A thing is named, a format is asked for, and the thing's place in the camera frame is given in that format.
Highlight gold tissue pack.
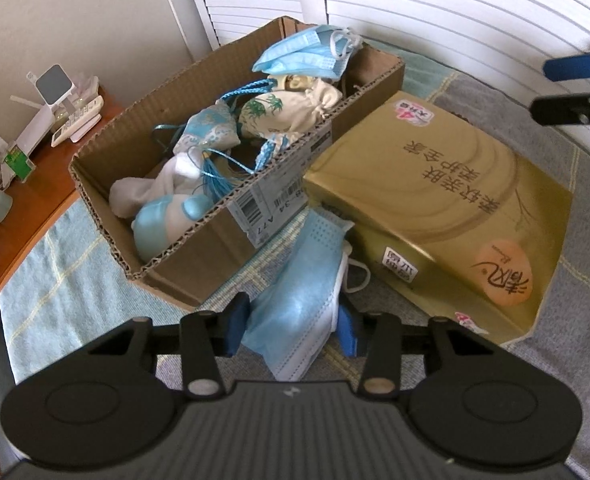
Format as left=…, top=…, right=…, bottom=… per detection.
left=302, top=91, right=576, bottom=347

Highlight white router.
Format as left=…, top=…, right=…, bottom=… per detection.
left=25, top=64, right=83, bottom=116

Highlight beige knotted cloth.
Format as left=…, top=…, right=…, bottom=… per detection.
left=267, top=74, right=343, bottom=121

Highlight white cordless phone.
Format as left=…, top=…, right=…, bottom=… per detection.
left=50, top=92, right=104, bottom=148

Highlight cardboard box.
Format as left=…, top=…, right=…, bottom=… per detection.
left=69, top=16, right=406, bottom=311

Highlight bamboo print pouch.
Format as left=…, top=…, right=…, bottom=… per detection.
left=237, top=91, right=320, bottom=138

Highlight wooden nightstand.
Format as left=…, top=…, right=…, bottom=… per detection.
left=0, top=85, right=126, bottom=321

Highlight blue face mask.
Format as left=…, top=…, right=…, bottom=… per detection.
left=240, top=210, right=373, bottom=382
left=252, top=25, right=363, bottom=81

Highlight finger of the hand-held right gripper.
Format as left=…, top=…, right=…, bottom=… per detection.
left=545, top=39, right=590, bottom=82
left=531, top=91, right=590, bottom=136

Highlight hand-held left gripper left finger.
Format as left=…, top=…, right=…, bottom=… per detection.
left=87, top=292, right=252, bottom=400

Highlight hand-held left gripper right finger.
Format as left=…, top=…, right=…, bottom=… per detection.
left=337, top=305, right=510, bottom=395

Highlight white device with antennas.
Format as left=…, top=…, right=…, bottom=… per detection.
left=0, top=105, right=58, bottom=183

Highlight light blue satin pouch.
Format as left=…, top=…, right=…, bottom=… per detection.
left=132, top=195, right=216, bottom=263

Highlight blue tasselled sachet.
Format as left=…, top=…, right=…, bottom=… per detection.
left=175, top=102, right=243, bottom=201

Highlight white louvered door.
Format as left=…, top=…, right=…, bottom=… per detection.
left=180, top=0, right=326, bottom=50
left=320, top=0, right=590, bottom=126

